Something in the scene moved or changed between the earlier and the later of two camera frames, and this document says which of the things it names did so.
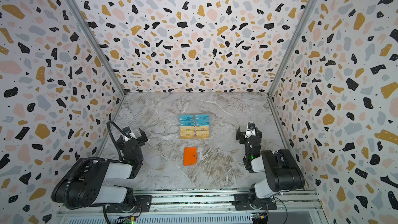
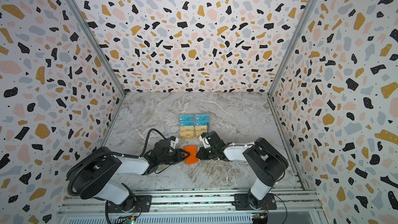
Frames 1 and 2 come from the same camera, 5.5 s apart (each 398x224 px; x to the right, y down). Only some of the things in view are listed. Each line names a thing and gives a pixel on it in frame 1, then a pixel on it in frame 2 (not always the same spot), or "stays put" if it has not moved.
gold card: (202, 127) stays put
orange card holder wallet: (190, 156) stays put
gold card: (202, 134) stays put
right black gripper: (249, 135) to (205, 152)
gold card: (187, 135) stays put
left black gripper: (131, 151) to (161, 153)
